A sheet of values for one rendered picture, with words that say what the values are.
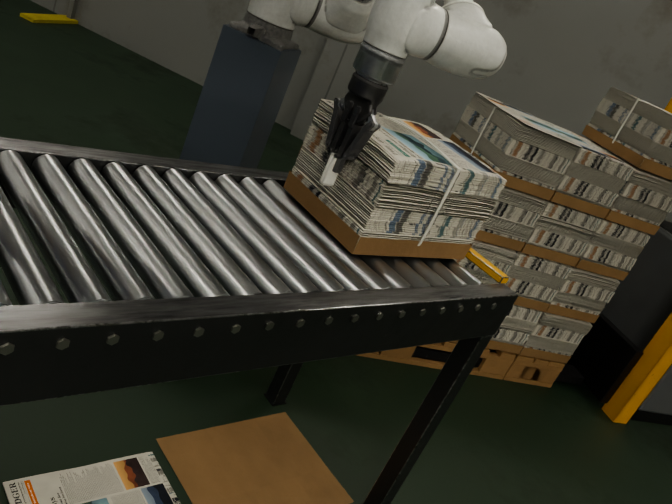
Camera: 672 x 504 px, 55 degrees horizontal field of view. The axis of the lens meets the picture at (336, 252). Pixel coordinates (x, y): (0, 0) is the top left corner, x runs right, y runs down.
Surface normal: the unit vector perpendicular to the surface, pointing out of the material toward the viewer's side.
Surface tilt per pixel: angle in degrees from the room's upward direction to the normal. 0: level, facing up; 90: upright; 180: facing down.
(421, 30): 92
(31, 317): 0
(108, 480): 1
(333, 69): 90
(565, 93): 90
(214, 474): 0
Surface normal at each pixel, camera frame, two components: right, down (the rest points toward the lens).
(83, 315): 0.39, -0.84
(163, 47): -0.26, 0.30
